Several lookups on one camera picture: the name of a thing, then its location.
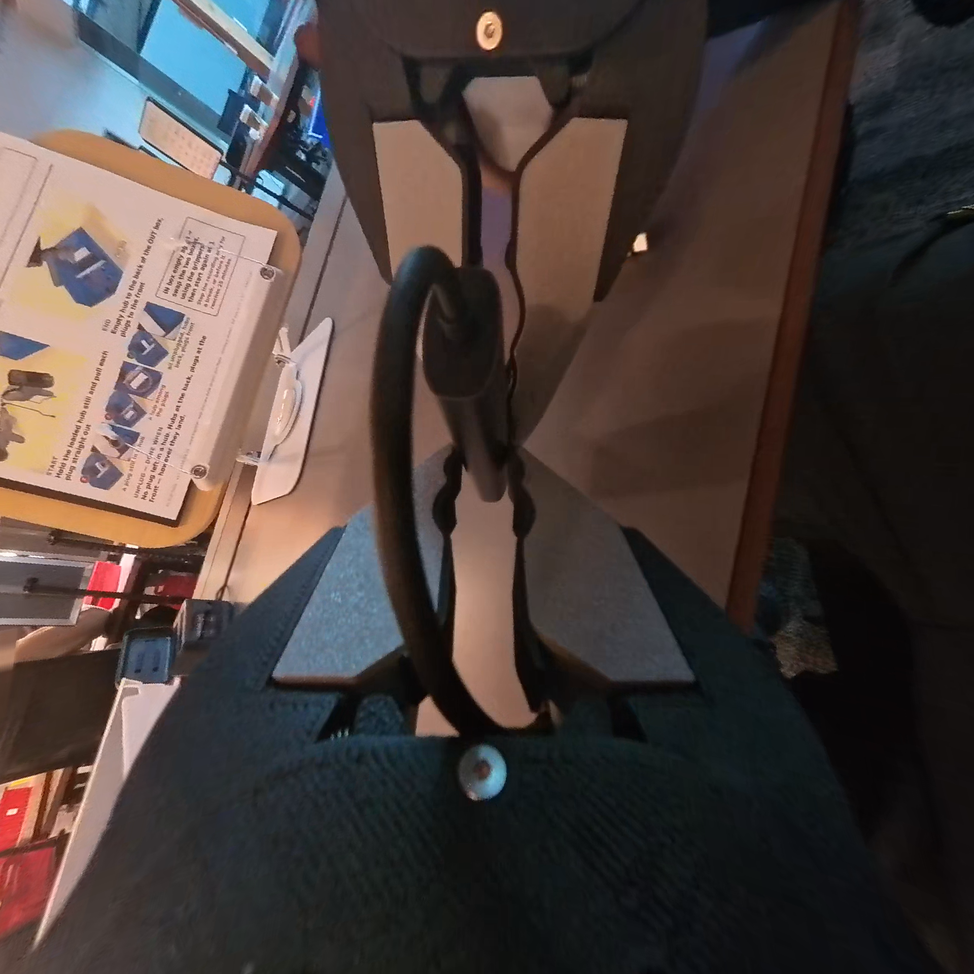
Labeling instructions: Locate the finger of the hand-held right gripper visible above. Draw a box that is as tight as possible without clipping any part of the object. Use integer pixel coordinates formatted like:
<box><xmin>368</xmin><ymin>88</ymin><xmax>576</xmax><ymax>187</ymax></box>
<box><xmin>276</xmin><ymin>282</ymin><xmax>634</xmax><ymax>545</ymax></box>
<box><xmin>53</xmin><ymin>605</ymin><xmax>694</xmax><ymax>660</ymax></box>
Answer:
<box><xmin>508</xmin><ymin>116</ymin><xmax>630</xmax><ymax>448</ymax></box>
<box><xmin>371</xmin><ymin>119</ymin><xmax>470</xmax><ymax>455</ymax></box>

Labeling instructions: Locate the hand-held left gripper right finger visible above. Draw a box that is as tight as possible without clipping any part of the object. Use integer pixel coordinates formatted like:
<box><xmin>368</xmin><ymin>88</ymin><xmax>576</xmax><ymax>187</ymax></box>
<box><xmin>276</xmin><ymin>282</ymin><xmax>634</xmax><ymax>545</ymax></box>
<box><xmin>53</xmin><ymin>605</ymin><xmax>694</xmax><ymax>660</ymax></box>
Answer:
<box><xmin>511</xmin><ymin>449</ymin><xmax>697</xmax><ymax>712</ymax></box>

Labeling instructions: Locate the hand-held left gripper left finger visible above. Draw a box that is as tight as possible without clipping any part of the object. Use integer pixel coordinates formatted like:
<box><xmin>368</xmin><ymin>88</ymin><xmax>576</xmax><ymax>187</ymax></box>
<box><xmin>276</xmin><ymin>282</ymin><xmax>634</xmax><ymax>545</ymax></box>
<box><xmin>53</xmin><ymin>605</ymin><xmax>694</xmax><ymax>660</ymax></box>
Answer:
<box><xmin>272</xmin><ymin>449</ymin><xmax>461</xmax><ymax>703</ymax></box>

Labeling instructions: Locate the short black hub cable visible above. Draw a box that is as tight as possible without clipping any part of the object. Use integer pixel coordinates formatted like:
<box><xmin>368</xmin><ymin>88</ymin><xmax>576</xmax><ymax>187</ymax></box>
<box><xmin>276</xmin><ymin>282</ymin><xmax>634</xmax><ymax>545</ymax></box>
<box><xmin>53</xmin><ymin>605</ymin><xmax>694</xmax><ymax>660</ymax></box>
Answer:
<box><xmin>369</xmin><ymin>243</ymin><xmax>556</xmax><ymax>735</ymax></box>

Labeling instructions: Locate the grey USB hub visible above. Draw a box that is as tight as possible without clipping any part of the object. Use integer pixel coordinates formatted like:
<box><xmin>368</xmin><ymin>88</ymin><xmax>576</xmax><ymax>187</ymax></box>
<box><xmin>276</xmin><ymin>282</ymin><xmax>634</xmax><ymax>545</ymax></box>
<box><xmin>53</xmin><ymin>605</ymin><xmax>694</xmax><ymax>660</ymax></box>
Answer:
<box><xmin>422</xmin><ymin>270</ymin><xmax>512</xmax><ymax>503</ymax></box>

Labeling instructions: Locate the wooden display board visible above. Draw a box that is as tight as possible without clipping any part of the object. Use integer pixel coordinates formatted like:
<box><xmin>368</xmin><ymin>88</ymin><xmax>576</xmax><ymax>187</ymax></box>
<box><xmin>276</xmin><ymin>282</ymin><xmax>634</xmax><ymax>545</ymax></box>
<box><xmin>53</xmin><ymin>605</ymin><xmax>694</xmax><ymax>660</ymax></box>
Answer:
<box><xmin>0</xmin><ymin>129</ymin><xmax>303</xmax><ymax>549</ymax></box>

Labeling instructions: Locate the white stand base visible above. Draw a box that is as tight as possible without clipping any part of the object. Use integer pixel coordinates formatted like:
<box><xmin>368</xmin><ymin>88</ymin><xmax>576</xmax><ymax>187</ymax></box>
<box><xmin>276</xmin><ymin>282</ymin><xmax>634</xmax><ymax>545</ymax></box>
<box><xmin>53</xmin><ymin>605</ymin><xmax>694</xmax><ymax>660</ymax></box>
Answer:
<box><xmin>250</xmin><ymin>317</ymin><xmax>336</xmax><ymax>507</ymax></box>

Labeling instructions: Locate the tan text board on stand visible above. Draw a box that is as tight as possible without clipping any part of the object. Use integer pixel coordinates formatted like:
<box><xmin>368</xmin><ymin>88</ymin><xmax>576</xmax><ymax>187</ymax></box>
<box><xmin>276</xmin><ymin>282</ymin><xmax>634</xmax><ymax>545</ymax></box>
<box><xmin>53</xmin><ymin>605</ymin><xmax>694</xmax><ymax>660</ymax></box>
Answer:
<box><xmin>139</xmin><ymin>97</ymin><xmax>223</xmax><ymax>172</ymax></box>

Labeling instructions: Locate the person's dark clothed body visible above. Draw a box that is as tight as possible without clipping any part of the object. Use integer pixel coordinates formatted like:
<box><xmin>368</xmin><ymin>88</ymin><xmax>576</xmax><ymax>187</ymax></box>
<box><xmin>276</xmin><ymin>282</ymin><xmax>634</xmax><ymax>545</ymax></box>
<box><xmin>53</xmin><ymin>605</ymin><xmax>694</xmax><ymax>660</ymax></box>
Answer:
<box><xmin>761</xmin><ymin>205</ymin><xmax>974</xmax><ymax>974</ymax></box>

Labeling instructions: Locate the grey panel on stand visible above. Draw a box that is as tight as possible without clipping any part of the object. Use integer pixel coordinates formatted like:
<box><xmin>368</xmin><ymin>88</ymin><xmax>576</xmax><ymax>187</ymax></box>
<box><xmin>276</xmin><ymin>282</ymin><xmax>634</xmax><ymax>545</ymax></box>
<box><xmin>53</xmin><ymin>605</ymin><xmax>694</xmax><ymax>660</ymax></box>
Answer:
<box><xmin>0</xmin><ymin>551</ymin><xmax>96</xmax><ymax>625</ymax></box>

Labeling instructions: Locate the black office chair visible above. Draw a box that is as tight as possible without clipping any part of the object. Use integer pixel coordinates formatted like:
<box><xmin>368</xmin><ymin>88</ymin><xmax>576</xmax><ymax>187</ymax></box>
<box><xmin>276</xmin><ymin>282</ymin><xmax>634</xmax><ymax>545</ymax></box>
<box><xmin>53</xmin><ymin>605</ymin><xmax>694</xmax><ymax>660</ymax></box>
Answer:
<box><xmin>0</xmin><ymin>650</ymin><xmax>117</xmax><ymax>781</ymax></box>

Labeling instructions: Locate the printed instruction sheet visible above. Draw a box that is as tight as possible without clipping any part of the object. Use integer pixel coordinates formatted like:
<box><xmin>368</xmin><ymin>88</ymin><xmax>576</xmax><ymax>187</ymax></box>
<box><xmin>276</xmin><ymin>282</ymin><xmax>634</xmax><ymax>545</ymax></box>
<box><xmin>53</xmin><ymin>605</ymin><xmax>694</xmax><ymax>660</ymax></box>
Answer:
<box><xmin>0</xmin><ymin>133</ymin><xmax>279</xmax><ymax>526</ymax></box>

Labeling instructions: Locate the red plastic bin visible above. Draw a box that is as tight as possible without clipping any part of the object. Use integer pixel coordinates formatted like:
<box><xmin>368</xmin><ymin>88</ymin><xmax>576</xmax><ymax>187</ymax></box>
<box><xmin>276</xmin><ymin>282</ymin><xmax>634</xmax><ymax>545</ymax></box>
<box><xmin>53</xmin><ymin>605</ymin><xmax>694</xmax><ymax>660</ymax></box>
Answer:
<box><xmin>0</xmin><ymin>784</ymin><xmax>60</xmax><ymax>945</ymax></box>

